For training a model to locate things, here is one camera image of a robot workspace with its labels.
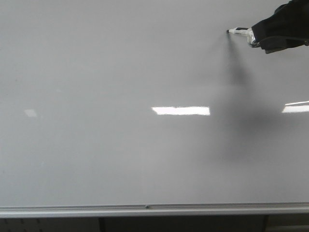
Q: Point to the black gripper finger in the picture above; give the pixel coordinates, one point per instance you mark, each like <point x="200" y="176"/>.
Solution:
<point x="277" y="44"/>
<point x="289" y="21"/>

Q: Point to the black and white marker pen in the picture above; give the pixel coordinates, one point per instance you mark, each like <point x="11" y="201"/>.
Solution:
<point x="245" y="32"/>

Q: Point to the white whiteboard with aluminium frame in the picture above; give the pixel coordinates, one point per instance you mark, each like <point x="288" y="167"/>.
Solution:
<point x="148" y="108"/>

